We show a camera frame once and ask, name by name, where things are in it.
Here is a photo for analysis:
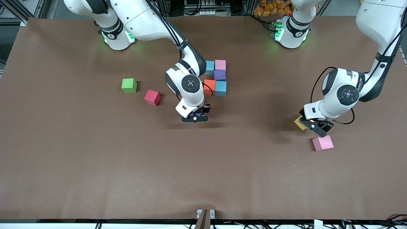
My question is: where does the orange foam cube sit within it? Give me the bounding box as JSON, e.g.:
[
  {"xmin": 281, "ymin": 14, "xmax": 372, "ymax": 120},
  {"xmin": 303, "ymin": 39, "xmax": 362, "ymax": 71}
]
[{"xmin": 203, "ymin": 79, "xmax": 217, "ymax": 96}]

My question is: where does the yellow foam cube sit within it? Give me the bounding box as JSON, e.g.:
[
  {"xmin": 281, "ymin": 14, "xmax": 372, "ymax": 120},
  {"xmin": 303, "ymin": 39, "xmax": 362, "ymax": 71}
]
[{"xmin": 294, "ymin": 116, "xmax": 307, "ymax": 131}]

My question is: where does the red foam cube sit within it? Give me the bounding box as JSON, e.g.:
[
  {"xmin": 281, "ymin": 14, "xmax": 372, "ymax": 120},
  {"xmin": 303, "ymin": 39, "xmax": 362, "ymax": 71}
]
[{"xmin": 144, "ymin": 89, "xmax": 162, "ymax": 107}]

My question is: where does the brown table cover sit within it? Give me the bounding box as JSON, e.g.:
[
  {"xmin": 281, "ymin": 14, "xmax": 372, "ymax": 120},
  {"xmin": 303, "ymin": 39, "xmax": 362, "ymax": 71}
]
[{"xmin": 0, "ymin": 15, "xmax": 407, "ymax": 220}]

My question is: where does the green foam cube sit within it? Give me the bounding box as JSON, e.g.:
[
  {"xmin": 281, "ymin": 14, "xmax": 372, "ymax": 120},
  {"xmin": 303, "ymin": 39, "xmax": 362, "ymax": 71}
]
[{"xmin": 121, "ymin": 78, "xmax": 138, "ymax": 94}]

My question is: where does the white rack device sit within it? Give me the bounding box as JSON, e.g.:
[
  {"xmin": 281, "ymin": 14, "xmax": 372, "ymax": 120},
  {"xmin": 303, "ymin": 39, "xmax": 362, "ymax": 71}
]
[{"xmin": 184, "ymin": 0, "xmax": 217, "ymax": 16}]

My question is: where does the orange bag pile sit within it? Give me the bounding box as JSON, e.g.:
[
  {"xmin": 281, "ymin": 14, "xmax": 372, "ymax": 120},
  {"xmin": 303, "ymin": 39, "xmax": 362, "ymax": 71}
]
[{"xmin": 253, "ymin": 0, "xmax": 294, "ymax": 17}]

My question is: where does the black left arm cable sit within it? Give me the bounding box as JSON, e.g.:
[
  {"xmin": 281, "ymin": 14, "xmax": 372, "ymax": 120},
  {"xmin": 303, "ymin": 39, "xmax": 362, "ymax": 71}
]
[{"xmin": 310, "ymin": 24, "xmax": 407, "ymax": 125}]

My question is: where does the brown post with metal bracket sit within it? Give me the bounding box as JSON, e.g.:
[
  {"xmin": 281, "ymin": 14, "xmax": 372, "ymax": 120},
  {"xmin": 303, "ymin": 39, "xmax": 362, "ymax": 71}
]
[{"xmin": 195, "ymin": 209, "xmax": 216, "ymax": 229}]

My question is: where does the aluminium frame profile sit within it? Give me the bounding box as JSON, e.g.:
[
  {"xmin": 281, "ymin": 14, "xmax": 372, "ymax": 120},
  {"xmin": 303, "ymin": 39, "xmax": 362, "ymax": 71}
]
[{"xmin": 0, "ymin": 0, "xmax": 48, "ymax": 26}]

